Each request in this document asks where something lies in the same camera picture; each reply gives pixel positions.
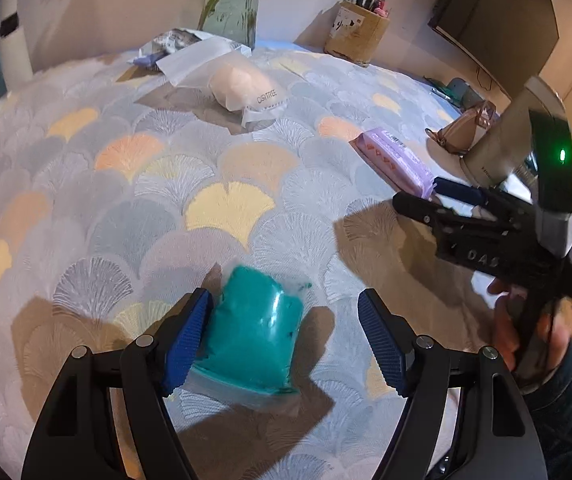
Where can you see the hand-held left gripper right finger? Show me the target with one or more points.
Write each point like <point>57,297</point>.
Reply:
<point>381,347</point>

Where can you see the purple tissue packet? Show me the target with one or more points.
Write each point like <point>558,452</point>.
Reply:
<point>396,160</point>

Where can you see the white cylinder bin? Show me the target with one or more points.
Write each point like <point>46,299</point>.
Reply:
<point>15,30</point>

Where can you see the brown pen holder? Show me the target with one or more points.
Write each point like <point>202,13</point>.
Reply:
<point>356,30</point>

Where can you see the person's right forearm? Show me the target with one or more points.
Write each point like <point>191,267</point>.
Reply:
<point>566,410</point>

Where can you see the small teal case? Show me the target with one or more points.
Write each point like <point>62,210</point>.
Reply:
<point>461,91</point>

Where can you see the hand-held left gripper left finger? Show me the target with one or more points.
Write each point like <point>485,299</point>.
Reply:
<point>188,345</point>

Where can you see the fan-patterned tablecloth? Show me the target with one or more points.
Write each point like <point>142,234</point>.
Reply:
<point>115,240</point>

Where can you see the person's right hand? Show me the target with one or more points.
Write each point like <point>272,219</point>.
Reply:
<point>503,330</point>

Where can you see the dark monitor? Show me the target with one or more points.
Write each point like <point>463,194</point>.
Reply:
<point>496,10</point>

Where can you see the white plastic packet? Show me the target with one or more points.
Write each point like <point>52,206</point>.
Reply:
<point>231,85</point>

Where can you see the glass vase with green plant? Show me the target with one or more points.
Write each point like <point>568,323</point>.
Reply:
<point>236,5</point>

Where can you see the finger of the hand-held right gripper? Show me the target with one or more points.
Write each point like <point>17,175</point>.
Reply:
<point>461,191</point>
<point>441,215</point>

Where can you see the teal towel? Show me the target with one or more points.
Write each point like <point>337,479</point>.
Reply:
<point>256,330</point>

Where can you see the silver patterned packet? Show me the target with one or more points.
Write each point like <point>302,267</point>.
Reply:
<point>165,45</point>

